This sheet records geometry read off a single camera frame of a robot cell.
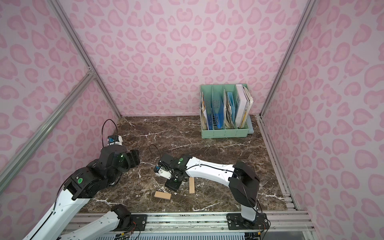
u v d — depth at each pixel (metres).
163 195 0.82
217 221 0.75
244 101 0.93
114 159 0.47
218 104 1.16
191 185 0.84
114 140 0.56
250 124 1.08
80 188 0.41
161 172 0.70
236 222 0.72
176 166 0.56
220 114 1.18
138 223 0.73
